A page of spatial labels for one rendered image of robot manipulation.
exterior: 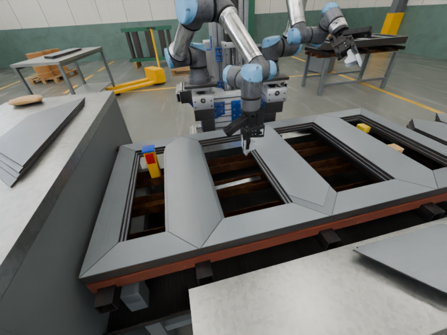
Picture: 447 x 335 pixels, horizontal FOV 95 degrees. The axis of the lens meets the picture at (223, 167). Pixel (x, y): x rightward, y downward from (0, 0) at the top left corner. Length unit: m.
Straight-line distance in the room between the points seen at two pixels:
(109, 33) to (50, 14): 2.06
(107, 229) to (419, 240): 1.02
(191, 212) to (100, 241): 0.29
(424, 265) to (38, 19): 12.23
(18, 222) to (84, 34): 11.02
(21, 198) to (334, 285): 0.90
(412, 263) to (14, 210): 1.09
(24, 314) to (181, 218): 0.41
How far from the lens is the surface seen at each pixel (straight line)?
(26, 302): 0.66
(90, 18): 11.36
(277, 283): 0.73
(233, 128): 0.82
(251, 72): 0.76
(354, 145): 1.21
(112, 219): 0.84
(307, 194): 0.84
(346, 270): 0.81
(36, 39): 12.32
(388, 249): 0.87
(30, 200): 0.73
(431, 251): 0.94
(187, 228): 0.71
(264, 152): 1.03
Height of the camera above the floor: 1.41
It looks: 37 degrees down
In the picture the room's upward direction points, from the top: 4 degrees counter-clockwise
